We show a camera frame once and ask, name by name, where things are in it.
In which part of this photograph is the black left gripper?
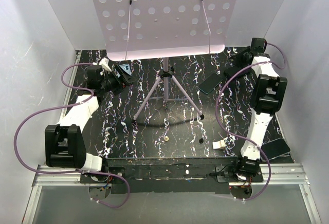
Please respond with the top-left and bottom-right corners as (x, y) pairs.
(100, 65), (137, 95)

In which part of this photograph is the black smartphone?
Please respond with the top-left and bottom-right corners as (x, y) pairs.
(198, 73), (223, 94)

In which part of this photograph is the light blue phone case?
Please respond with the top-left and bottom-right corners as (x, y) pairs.
(119, 63), (132, 76)

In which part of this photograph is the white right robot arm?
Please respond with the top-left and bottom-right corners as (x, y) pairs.
(229, 38), (287, 182)

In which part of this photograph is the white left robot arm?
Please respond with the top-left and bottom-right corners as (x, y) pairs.
(45, 63), (135, 183)

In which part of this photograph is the black phone case on table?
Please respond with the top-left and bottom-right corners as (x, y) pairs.
(224, 66), (251, 79)

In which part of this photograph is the white perforated music stand desk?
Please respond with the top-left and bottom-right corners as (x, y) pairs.
(93, 0), (236, 61)

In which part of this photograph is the small white beige block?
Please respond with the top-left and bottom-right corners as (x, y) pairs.
(212, 140), (226, 150)

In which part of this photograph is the black device at right edge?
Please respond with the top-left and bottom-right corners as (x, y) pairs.
(261, 138), (291, 160)

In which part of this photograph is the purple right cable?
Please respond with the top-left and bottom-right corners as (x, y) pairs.
(215, 42), (287, 201)

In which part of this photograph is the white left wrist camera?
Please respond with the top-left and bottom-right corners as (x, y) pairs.
(98, 57), (112, 72)

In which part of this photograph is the black metal base plate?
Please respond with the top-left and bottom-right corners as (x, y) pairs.
(77, 157), (264, 195)

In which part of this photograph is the aluminium frame rail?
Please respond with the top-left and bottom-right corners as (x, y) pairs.
(20, 50), (322, 224)

